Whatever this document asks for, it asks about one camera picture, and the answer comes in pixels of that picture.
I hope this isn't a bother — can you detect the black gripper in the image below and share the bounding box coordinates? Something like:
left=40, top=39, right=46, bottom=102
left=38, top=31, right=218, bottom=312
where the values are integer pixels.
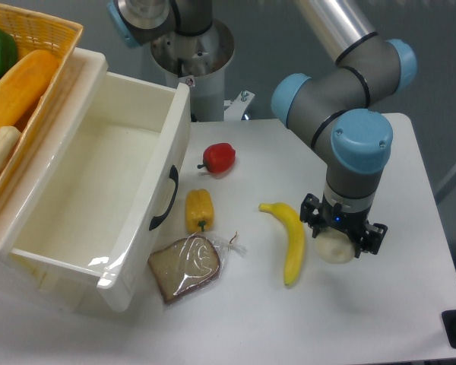
left=299, top=193, right=388, bottom=259

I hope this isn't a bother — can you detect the white drawer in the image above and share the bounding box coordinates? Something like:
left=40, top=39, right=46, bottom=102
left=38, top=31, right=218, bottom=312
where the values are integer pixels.
left=7, top=71, right=192, bottom=314

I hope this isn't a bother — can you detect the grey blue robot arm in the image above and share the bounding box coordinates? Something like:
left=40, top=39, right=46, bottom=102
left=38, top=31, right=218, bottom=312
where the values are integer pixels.
left=107, top=1, right=417, bottom=263

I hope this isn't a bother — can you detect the white drawer cabinet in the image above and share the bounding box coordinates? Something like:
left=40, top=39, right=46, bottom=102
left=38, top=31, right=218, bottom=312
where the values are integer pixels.
left=0, top=48, right=108, bottom=310

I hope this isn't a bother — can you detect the yellow banana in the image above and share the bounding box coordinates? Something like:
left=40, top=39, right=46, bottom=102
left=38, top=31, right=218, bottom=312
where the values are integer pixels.
left=258, top=202, right=306, bottom=287

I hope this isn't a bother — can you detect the red bell pepper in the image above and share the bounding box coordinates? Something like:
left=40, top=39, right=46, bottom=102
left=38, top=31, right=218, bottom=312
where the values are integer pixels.
left=197, top=142, right=236, bottom=174

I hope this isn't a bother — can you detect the yellow bell pepper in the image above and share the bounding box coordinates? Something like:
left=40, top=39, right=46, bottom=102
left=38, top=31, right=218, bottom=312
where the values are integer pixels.
left=185, top=189, right=214, bottom=233

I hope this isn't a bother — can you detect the bagged brown bread slice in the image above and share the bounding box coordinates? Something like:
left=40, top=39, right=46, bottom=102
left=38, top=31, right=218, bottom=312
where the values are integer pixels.
left=147, top=233, right=247, bottom=306

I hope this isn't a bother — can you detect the orange baguette loaf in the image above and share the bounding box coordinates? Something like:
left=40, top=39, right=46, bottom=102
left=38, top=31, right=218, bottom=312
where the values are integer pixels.
left=0, top=49, right=59, bottom=128

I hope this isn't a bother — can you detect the yellow wicker basket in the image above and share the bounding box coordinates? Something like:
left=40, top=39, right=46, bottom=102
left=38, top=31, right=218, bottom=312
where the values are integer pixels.
left=0, top=3, right=84, bottom=204

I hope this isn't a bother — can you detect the white metal bracket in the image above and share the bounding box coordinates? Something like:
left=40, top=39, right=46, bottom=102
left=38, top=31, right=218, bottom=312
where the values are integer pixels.
left=223, top=90, right=255, bottom=122

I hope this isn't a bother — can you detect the black drawer handle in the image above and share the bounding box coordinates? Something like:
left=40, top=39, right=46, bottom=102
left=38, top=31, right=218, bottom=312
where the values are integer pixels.
left=149, top=164, right=179, bottom=231

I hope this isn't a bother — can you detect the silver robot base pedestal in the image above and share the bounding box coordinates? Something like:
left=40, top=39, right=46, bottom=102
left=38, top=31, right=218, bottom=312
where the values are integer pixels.
left=150, top=20, right=235, bottom=122

